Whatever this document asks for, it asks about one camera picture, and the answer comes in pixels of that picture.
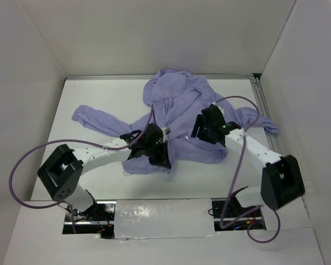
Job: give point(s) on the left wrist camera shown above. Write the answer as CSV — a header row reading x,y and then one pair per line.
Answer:
x,y
165,132

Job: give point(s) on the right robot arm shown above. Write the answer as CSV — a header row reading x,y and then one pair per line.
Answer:
x,y
281,180

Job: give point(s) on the aluminium frame rail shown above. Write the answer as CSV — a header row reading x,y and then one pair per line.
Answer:
x,y
148,77
271,129

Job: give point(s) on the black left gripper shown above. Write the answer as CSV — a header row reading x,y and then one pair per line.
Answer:
x,y
162,160

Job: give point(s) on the white taped front panel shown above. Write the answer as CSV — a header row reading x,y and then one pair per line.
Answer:
x,y
163,219

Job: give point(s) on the lavender zip jacket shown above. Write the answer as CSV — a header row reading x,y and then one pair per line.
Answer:
x,y
177,98

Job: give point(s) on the aluminium frame rail right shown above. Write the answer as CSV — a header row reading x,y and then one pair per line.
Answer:
x,y
271,129

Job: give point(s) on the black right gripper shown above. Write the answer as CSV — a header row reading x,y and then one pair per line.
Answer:
x,y
201,121

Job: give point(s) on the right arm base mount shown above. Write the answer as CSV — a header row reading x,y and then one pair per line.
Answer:
x,y
233,211

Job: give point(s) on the aluminium frame rail back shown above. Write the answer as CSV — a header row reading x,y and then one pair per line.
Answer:
x,y
148,77

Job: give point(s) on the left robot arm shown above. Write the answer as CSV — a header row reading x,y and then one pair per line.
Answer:
x,y
61,172

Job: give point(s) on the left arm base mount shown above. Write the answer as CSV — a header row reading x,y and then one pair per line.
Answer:
x,y
99,220

